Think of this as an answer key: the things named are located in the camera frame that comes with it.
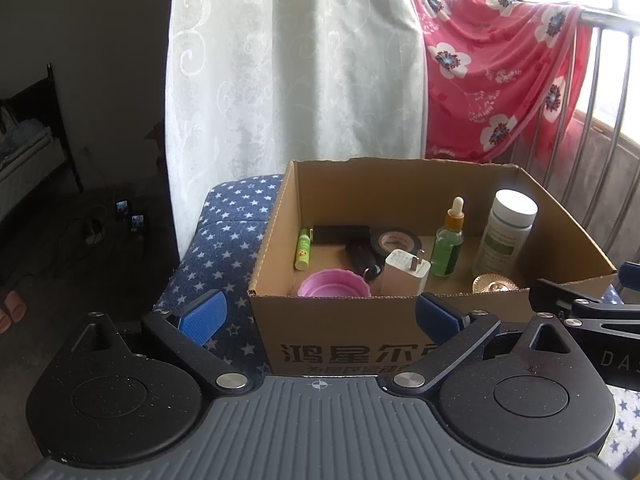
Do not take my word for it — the bed with white mattress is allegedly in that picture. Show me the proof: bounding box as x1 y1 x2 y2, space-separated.
0 62 83 221

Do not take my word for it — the white pill bottle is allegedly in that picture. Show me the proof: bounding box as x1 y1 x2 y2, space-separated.
471 190 539 278

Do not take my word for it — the black tape roll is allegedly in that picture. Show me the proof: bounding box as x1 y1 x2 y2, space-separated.
370 230 423 263

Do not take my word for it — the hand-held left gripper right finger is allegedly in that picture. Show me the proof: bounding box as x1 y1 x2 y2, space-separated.
387 291 581 396

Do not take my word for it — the black car key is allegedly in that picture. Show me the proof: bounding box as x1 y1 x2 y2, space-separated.
345 241 383 283

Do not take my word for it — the green dropper bottle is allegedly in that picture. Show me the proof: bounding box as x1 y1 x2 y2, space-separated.
431 197 467 278

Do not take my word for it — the white garment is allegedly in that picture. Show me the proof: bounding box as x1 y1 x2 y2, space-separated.
0 102 21 136

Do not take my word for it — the brown cardboard box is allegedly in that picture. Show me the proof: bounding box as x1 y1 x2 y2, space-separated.
247 157 617 377

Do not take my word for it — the black cylindrical tube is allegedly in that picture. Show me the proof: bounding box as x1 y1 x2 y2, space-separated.
312 225 371 246

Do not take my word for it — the green lip balm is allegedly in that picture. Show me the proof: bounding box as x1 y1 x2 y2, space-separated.
295 228 313 272

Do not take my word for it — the white patterned curtain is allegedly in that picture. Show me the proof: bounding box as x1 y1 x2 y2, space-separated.
164 0 430 266

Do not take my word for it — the dark jar rose-gold lid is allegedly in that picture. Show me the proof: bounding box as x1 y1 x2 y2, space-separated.
472 274 521 294

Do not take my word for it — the red floral cloth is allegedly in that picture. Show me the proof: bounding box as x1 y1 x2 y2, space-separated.
410 0 593 163

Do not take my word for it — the white charger plug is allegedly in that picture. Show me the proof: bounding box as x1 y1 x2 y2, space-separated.
380 249 431 297

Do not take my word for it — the pale blue cloth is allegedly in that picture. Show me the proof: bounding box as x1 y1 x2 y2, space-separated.
7 119 51 147

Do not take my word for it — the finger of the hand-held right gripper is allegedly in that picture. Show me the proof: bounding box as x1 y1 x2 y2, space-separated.
616 261 640 293
528 277 640 323

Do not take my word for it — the metal railing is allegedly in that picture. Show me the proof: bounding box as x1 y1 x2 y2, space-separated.
492 5 640 281

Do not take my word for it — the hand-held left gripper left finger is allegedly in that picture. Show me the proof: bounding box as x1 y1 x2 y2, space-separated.
70 289 254 396

